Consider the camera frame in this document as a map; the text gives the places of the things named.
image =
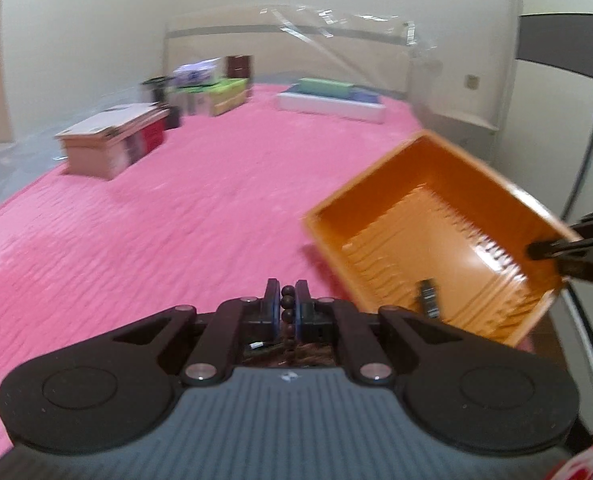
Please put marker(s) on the small black clip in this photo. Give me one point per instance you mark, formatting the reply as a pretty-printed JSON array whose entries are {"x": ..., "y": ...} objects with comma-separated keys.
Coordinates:
[{"x": 429, "y": 300}]

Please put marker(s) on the long white box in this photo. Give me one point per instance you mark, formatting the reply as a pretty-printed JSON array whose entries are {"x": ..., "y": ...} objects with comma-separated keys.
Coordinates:
[{"x": 326, "y": 109}]

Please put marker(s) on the pink red gift box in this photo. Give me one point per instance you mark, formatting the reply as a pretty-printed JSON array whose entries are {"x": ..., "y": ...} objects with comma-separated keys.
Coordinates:
[{"x": 106, "y": 145}]

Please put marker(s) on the white nightstand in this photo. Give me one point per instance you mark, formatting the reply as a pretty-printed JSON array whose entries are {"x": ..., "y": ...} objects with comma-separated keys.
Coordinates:
[{"x": 461, "y": 127}]

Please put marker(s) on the long green box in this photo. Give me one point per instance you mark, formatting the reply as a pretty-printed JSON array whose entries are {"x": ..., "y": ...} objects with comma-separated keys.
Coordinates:
[{"x": 326, "y": 87}]

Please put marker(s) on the red patterned cloth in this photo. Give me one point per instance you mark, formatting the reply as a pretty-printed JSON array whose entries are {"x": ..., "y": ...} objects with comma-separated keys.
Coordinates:
[{"x": 586, "y": 465}]

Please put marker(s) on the flat blue box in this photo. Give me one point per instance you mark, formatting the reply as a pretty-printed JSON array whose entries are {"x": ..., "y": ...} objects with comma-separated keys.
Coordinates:
[{"x": 366, "y": 96}]

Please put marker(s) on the clear plastic wrap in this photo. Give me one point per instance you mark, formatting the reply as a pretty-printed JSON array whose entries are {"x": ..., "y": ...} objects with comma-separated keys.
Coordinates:
[{"x": 376, "y": 35}]

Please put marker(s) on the orange plastic tray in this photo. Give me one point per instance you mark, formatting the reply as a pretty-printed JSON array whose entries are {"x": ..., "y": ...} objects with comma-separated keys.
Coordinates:
[{"x": 426, "y": 220}]

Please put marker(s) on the black base glass jar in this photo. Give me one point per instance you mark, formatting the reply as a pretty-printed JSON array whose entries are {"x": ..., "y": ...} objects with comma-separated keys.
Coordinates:
[{"x": 159, "y": 92}]

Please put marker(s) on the dark brown box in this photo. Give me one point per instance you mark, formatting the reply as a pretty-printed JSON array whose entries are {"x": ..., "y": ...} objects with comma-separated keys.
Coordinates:
[{"x": 246, "y": 67}]

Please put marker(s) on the pink blanket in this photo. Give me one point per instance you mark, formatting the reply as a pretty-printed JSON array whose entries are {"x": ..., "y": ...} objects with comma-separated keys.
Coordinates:
[{"x": 201, "y": 220}]

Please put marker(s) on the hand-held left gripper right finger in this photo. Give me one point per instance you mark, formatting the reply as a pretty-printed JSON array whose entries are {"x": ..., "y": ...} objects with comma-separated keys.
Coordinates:
[{"x": 302, "y": 315}]

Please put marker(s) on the beige bed headboard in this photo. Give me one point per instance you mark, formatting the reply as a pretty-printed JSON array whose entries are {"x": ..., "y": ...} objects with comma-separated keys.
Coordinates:
[{"x": 276, "y": 55}]

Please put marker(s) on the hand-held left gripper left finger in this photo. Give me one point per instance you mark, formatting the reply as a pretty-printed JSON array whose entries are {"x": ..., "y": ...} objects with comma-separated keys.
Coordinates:
[{"x": 271, "y": 310}]

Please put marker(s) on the wall socket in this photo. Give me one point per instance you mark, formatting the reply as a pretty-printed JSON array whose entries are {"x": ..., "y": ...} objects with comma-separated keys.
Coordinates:
[{"x": 472, "y": 82}]

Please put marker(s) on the purple tissue pack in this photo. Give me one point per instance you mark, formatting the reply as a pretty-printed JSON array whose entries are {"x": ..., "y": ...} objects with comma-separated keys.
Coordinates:
[{"x": 196, "y": 72}]

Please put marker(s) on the green tissue multipack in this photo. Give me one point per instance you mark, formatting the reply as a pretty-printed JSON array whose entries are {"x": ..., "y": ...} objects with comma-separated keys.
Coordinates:
[{"x": 231, "y": 95}]

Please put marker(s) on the white wardrobe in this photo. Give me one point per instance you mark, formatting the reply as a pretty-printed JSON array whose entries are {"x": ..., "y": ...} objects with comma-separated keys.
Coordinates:
[{"x": 551, "y": 125}]

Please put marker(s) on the green white carton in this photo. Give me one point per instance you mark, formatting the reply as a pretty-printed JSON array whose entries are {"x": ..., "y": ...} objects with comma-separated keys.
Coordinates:
[{"x": 194, "y": 102}]

